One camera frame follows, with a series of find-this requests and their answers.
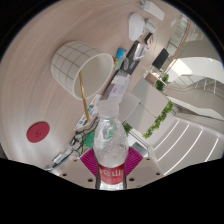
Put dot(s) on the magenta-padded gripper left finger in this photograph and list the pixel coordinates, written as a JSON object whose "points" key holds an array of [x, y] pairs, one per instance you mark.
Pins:
{"points": [[78, 173]]}

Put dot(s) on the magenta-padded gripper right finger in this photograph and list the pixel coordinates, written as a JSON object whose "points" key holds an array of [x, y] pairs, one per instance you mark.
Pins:
{"points": [[145, 171]]}

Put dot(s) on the clear red-labelled water bottle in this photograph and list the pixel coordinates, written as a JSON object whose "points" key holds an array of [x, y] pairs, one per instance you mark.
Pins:
{"points": [[111, 146]]}

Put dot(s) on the ceiling light strips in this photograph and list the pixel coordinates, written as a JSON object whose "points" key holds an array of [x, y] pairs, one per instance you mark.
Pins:
{"points": [[180, 140]]}

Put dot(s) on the green plants atop cabinet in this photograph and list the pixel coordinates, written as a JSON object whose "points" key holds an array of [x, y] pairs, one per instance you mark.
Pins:
{"points": [[161, 118]]}

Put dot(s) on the flat round red coaster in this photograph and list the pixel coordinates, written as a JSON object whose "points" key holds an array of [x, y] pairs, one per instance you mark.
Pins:
{"points": [[38, 132]]}

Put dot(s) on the potted green plants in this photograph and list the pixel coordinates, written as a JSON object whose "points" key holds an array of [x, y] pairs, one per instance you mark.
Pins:
{"points": [[160, 83]]}

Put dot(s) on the white paper booklet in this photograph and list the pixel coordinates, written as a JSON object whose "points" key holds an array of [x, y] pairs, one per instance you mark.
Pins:
{"points": [[119, 85]]}

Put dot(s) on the white grid-patterned cup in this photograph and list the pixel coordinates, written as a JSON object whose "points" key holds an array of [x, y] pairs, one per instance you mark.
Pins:
{"points": [[66, 65]]}

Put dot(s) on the black chair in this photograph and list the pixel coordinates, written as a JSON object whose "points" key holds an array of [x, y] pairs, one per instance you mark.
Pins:
{"points": [[160, 58]]}

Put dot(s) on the black notebook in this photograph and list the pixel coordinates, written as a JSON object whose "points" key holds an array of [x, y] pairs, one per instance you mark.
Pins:
{"points": [[133, 55]]}

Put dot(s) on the small teal eraser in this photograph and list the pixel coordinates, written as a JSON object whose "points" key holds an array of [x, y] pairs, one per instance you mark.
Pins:
{"points": [[120, 56]]}

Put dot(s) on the railing with wooden handrail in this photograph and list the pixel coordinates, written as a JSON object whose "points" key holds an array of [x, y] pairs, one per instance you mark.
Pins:
{"points": [[181, 43]]}

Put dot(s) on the white computer mouse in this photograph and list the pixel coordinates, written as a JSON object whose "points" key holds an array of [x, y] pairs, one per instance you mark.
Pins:
{"points": [[136, 26]]}

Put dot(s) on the small white device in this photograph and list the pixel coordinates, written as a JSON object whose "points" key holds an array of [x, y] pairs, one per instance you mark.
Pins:
{"points": [[150, 25]]}

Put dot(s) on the white power strip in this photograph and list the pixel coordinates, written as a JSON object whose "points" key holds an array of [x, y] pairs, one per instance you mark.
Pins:
{"points": [[153, 10]]}

